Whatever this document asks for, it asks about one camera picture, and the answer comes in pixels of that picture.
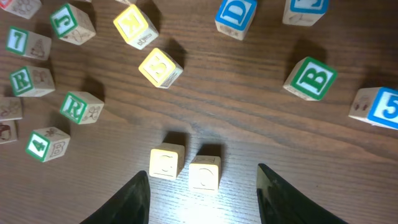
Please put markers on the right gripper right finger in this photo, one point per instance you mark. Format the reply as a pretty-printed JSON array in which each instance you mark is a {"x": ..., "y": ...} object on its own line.
[{"x": 280, "y": 202}]

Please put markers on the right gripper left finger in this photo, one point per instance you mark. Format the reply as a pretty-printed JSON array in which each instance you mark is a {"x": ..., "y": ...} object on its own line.
[{"x": 129, "y": 205}]

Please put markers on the yellow C block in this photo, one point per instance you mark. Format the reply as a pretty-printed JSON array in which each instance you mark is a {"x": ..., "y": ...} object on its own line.
[{"x": 166, "y": 161}]

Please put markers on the yellow O block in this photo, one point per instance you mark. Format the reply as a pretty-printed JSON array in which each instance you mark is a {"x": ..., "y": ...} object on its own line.
[{"x": 204, "y": 174}]

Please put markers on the green r block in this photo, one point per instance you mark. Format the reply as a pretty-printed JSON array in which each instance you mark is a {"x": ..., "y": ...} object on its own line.
[
  {"x": 81, "y": 107},
  {"x": 31, "y": 81}
]

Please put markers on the green 4 block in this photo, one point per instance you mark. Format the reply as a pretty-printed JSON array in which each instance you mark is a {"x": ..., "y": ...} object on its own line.
[{"x": 47, "y": 143}]

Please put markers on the green B block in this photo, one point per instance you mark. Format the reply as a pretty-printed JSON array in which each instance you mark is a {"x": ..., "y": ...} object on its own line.
[{"x": 310, "y": 79}]

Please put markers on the yellow S block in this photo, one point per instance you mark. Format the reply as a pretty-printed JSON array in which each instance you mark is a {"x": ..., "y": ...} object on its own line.
[{"x": 160, "y": 68}]

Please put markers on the blue 5 block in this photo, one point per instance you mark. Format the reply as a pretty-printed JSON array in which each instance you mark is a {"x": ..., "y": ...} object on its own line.
[{"x": 376, "y": 106}]

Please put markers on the yellow block lower left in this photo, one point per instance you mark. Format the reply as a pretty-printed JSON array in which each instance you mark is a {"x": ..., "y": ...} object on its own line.
[{"x": 8, "y": 132}]

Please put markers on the green V block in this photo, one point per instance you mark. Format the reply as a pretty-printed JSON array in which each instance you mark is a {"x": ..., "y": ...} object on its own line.
[{"x": 11, "y": 108}]

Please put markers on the yellow K block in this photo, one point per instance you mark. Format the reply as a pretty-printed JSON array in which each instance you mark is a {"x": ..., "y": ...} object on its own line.
[{"x": 135, "y": 27}]

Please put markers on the green J block left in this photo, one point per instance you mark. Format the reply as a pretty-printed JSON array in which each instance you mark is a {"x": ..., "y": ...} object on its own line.
[{"x": 72, "y": 25}]

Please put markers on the blue D block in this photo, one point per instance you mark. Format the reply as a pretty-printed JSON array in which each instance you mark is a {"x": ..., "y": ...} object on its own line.
[{"x": 234, "y": 17}]

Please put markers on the blue I block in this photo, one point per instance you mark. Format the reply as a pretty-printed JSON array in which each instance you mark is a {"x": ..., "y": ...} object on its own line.
[{"x": 304, "y": 12}]

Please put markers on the green 7 block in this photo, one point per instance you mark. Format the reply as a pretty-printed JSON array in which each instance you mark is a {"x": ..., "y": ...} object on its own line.
[{"x": 28, "y": 44}]

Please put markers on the red U block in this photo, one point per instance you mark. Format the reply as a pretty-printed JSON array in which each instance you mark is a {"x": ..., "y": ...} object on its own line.
[{"x": 22, "y": 8}]

